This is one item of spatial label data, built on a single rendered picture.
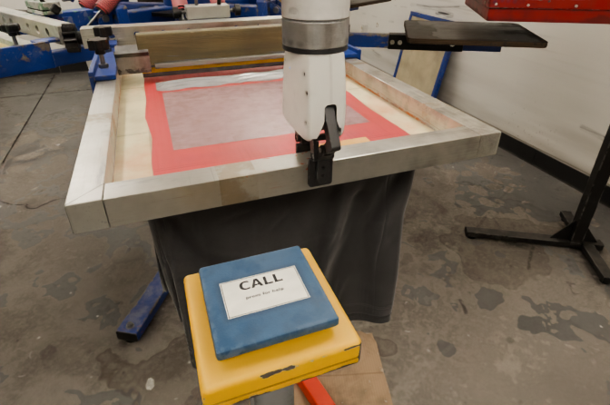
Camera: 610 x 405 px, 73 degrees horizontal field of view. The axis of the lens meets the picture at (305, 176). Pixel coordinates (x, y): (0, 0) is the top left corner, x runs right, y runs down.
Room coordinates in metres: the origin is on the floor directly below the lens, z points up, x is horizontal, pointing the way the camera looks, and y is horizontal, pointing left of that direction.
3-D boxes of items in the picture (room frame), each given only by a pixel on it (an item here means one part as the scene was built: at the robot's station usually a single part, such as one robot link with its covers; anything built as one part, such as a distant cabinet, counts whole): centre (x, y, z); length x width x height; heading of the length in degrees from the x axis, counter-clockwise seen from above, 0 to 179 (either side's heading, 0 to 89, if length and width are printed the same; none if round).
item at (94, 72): (0.97, 0.46, 0.98); 0.30 x 0.05 x 0.07; 20
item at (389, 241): (0.56, 0.02, 0.74); 0.45 x 0.03 x 0.43; 110
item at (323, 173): (0.45, -0.02, 0.99); 0.03 x 0.03 x 0.07; 20
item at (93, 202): (0.84, 0.12, 0.97); 0.79 x 0.58 x 0.04; 20
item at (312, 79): (0.48, -0.01, 1.09); 0.10 x 0.07 x 0.11; 20
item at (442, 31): (1.71, -0.18, 0.91); 1.34 x 0.40 x 0.08; 80
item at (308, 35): (0.49, -0.01, 1.15); 0.09 x 0.07 x 0.03; 20
